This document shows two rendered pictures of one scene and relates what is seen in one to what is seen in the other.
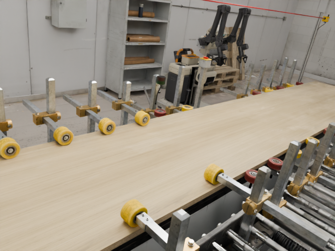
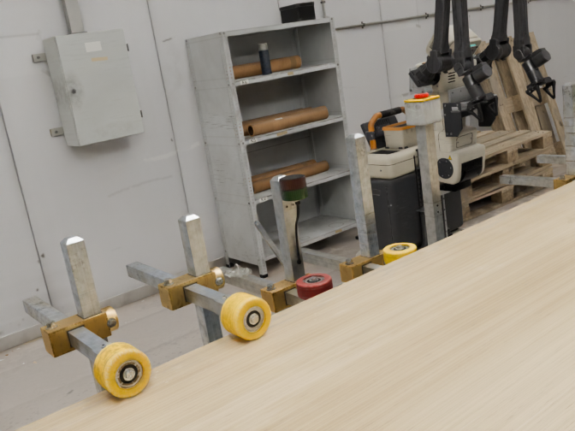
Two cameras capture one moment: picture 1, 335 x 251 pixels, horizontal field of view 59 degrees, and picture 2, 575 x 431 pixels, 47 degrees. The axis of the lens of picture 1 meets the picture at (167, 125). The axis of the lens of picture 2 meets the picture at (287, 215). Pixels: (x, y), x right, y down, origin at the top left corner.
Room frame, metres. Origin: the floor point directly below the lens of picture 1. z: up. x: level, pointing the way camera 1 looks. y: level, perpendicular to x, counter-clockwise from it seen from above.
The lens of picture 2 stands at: (0.52, -0.17, 1.41)
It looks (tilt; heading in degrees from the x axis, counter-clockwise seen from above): 14 degrees down; 11
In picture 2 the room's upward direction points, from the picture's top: 9 degrees counter-clockwise
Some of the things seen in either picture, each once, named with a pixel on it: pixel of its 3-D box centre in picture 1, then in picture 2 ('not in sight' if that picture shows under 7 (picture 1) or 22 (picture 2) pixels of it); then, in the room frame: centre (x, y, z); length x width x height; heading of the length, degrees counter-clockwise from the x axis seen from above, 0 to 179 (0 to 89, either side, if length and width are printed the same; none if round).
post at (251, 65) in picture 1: (246, 86); (572, 151); (2.92, -0.73, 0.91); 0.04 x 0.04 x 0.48; 47
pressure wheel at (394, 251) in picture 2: (186, 113); (401, 268); (2.05, -0.13, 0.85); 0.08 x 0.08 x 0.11
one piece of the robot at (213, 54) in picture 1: (215, 58); (467, 109); (3.79, -0.47, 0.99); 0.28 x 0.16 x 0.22; 137
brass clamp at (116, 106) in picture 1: (122, 104); (192, 286); (1.80, 0.31, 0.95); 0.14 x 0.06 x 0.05; 137
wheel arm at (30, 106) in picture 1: (42, 116); not in sight; (1.44, 0.68, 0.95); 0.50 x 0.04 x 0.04; 47
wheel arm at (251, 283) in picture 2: (141, 109); (266, 288); (2.02, 0.21, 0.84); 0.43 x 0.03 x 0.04; 47
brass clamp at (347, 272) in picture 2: (173, 109); (365, 266); (2.17, -0.03, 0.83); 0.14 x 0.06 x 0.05; 137
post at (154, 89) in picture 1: (152, 106); (294, 273); (2.00, 0.13, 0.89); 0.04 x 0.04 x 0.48; 47
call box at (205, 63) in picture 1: (205, 62); (423, 111); (2.38, -0.22, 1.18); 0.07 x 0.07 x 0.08; 47
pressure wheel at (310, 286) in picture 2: (159, 117); (317, 301); (1.89, 0.06, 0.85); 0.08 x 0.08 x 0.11
